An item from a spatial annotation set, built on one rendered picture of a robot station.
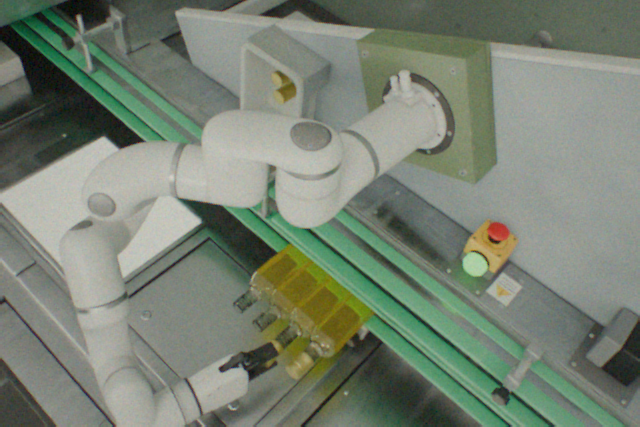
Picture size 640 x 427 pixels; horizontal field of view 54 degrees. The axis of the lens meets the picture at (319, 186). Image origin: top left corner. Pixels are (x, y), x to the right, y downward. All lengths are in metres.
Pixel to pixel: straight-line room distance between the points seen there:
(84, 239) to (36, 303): 0.51
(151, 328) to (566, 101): 0.95
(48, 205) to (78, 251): 0.63
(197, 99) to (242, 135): 0.75
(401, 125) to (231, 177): 0.29
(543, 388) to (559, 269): 0.21
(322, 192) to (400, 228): 0.39
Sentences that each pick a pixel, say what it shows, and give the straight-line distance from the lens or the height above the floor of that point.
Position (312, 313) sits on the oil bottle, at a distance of 1.26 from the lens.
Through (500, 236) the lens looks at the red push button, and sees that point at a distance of 1.17.
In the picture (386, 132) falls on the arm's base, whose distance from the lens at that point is 0.99.
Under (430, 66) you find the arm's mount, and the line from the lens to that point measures 1.04.
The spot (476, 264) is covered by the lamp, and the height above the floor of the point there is 0.85.
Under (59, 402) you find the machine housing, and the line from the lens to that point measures 1.44.
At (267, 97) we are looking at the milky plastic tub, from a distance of 1.47.
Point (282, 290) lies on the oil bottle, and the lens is 1.28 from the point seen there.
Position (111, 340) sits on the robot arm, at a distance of 1.19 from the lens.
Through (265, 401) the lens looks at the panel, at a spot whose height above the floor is 1.20.
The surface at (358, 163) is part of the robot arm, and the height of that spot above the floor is 1.01.
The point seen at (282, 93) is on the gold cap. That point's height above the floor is 0.81.
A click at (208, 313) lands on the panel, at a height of 1.15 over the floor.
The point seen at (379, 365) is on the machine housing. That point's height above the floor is 0.95.
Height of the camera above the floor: 1.57
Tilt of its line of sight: 32 degrees down
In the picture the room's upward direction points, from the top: 128 degrees counter-clockwise
